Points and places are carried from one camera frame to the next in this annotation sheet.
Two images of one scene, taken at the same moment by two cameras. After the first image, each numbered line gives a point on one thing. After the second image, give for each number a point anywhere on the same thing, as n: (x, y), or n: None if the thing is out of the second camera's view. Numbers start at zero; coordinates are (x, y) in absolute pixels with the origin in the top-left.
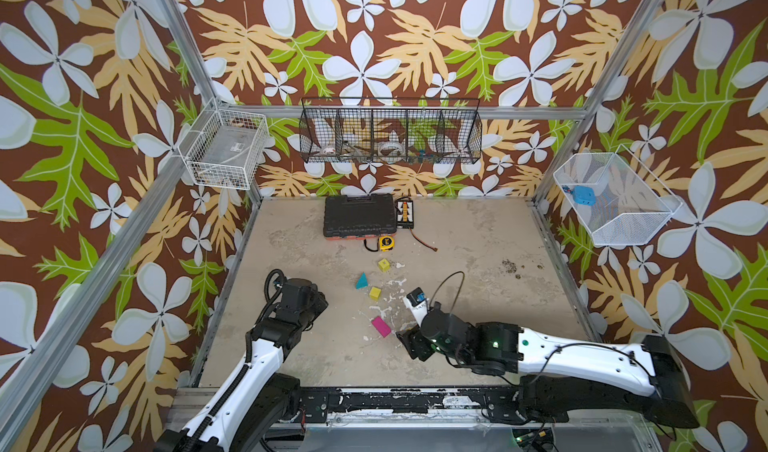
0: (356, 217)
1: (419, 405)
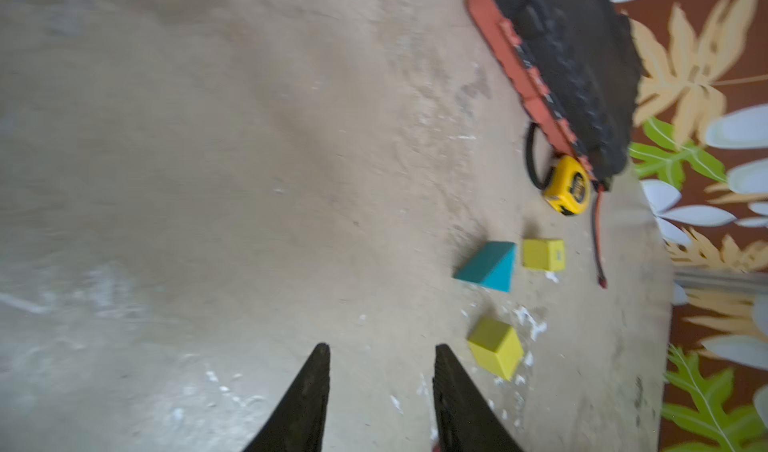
0: (570, 51)
1: None
